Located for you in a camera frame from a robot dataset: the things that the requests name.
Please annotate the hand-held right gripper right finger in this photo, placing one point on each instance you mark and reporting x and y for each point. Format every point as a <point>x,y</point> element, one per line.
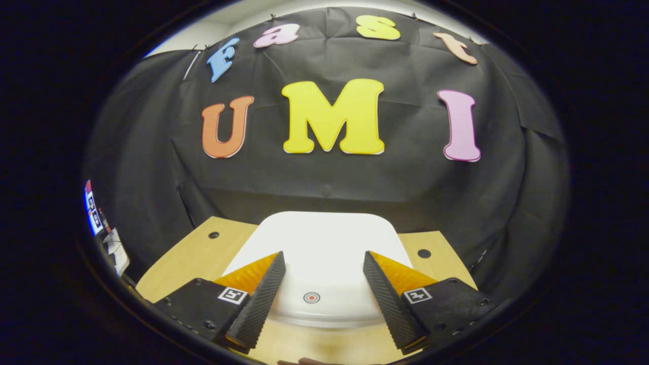
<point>390,301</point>

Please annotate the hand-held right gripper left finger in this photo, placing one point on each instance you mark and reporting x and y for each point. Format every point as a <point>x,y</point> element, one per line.
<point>258,299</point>

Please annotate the white desktop garbage bin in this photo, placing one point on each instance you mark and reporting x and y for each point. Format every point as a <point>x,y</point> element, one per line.
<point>319,253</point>

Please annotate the white side table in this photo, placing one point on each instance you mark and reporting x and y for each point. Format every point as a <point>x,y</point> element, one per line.
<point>119,253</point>

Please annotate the black backdrop cloth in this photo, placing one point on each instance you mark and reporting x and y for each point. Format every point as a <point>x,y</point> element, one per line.
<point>355,182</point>

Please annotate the computer monitor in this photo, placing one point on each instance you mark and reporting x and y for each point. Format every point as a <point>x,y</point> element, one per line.
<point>94,210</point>

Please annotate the wooden desktop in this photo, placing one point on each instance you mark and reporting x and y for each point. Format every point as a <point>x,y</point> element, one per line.
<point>203,253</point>

